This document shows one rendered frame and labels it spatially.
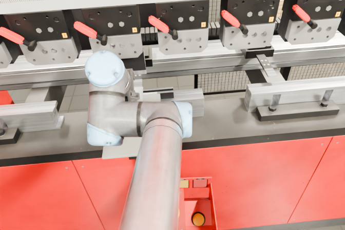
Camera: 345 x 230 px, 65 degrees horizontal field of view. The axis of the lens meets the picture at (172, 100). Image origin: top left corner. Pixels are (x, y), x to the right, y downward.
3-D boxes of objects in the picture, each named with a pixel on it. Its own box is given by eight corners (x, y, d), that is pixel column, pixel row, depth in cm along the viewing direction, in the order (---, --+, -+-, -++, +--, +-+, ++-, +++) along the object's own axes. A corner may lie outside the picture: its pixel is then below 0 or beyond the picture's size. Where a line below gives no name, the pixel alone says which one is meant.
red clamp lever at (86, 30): (74, 23, 71) (108, 42, 76) (77, 16, 74) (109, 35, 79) (71, 29, 72) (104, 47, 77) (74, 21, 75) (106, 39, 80)
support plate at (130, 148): (102, 159, 79) (101, 157, 78) (110, 99, 98) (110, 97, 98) (164, 153, 79) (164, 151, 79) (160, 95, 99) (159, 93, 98)
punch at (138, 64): (117, 77, 93) (112, 53, 87) (117, 74, 95) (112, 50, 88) (146, 75, 93) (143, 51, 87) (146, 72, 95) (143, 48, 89)
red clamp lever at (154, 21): (151, 17, 72) (179, 36, 76) (150, 11, 75) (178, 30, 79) (147, 22, 73) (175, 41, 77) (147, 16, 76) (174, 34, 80)
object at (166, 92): (119, 102, 100) (118, 96, 98) (120, 97, 102) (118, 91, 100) (173, 98, 101) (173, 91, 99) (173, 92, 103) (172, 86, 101)
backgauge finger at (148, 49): (121, 92, 102) (119, 81, 99) (125, 55, 122) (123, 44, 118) (154, 89, 103) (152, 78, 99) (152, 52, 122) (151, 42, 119)
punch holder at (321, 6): (286, 45, 86) (300, -7, 75) (276, 33, 92) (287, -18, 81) (332, 41, 86) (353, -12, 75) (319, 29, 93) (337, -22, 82)
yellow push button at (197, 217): (192, 224, 93) (193, 226, 91) (192, 212, 94) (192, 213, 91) (204, 224, 93) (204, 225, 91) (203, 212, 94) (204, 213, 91)
